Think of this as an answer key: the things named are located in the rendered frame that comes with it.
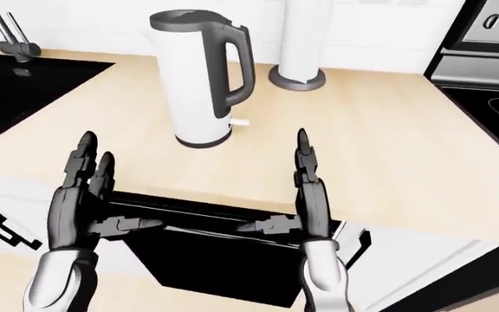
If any black glass cooktop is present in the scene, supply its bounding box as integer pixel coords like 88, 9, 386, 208
431, 82, 499, 170

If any white paper towel roll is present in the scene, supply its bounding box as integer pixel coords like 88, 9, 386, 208
279, 0, 322, 83

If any grey round towel holder base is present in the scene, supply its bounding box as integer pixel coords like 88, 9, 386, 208
268, 63, 327, 93

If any black kitchen sink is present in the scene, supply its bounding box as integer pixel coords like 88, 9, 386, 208
0, 52, 117, 137

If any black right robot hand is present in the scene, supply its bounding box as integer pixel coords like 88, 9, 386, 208
236, 127, 333, 242

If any grey metal kitchen faucet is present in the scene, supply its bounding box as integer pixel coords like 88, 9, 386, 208
0, 0, 42, 63

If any black open drawer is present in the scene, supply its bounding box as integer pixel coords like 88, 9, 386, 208
107, 190, 373, 309

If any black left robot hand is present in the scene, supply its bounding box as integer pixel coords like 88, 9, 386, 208
46, 130, 165, 252

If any white electric kettle grey handle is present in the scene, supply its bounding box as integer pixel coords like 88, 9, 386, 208
148, 9, 257, 150

